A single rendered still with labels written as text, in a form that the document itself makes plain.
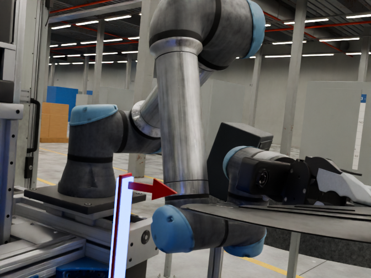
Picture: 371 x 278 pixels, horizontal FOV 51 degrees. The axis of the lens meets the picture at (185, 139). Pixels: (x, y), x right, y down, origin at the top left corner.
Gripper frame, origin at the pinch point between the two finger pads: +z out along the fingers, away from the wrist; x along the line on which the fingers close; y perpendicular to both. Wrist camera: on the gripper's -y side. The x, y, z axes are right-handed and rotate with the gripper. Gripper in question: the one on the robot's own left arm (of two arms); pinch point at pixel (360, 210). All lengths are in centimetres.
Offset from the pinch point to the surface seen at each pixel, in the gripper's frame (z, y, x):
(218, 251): -51, 9, 23
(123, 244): -9.3, -22.6, 9.3
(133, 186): -8.6, -22.9, 2.4
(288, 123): -966, 591, -70
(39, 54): -217, -52, -30
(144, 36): -672, 79, -150
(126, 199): -9.1, -23.3, 4.1
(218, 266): -51, 10, 27
